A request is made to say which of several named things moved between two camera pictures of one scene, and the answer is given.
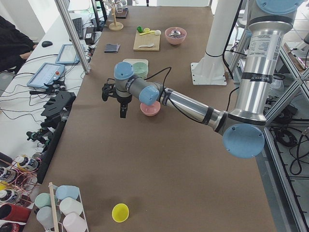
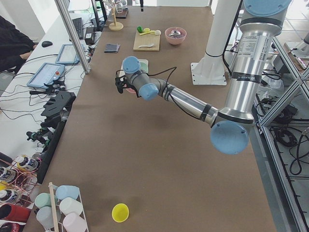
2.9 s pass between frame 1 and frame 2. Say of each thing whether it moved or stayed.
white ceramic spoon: stayed
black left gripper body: moved
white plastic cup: stayed
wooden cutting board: stayed
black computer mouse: stayed
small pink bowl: moved
